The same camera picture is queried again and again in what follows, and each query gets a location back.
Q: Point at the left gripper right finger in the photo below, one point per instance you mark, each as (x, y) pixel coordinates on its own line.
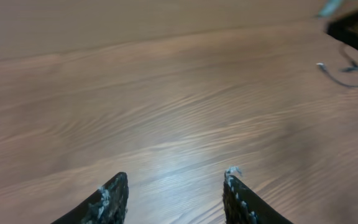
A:
(243, 206)

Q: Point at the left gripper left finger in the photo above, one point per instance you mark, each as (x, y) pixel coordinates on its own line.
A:
(107, 205)

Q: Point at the black usb cable short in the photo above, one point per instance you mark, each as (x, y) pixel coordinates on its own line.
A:
(326, 72)

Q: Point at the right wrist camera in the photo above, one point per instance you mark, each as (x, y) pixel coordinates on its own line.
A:
(329, 8)

